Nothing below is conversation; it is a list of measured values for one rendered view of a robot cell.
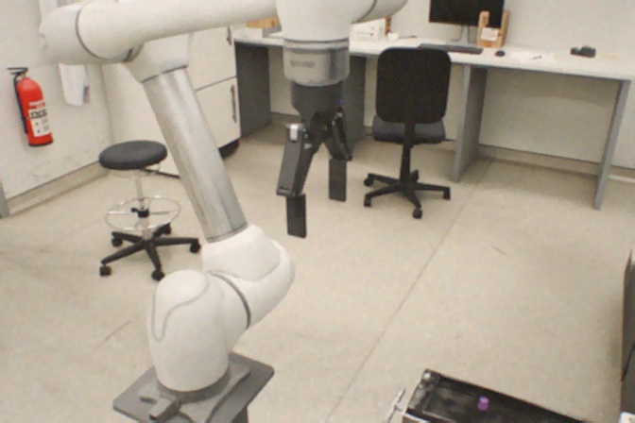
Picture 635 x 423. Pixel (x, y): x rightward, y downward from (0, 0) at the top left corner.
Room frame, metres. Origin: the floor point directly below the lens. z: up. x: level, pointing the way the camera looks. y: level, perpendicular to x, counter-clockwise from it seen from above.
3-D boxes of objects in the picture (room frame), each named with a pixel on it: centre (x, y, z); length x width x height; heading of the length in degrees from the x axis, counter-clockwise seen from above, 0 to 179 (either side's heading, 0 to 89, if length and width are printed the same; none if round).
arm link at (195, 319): (0.90, 0.28, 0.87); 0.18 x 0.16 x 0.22; 147
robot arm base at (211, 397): (0.88, 0.30, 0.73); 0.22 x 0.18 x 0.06; 153
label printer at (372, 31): (4.26, -0.32, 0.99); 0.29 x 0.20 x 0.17; 161
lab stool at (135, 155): (2.59, 1.00, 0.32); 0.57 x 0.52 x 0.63; 153
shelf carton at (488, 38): (4.01, -1.20, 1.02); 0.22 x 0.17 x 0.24; 153
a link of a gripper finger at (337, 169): (0.82, -0.02, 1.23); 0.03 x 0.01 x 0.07; 63
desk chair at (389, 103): (3.33, -0.54, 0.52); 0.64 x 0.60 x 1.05; 173
